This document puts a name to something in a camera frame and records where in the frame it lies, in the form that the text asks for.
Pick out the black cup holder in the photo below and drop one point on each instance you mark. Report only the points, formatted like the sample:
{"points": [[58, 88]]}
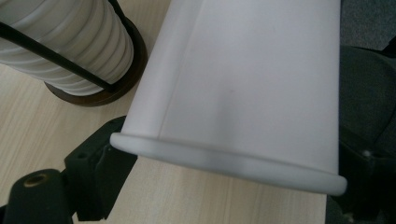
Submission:
{"points": [[130, 71]]}

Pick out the stack of white paper cups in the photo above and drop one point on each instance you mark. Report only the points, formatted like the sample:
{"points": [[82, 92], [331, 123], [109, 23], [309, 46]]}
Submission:
{"points": [[68, 40]]}

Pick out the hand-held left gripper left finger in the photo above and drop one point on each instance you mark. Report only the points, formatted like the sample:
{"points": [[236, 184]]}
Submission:
{"points": [[96, 168]]}

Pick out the single white paper cup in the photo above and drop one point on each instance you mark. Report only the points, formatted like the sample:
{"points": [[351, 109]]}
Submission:
{"points": [[243, 87]]}

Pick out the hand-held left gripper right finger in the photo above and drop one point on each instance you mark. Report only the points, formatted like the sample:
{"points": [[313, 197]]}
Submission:
{"points": [[367, 180]]}

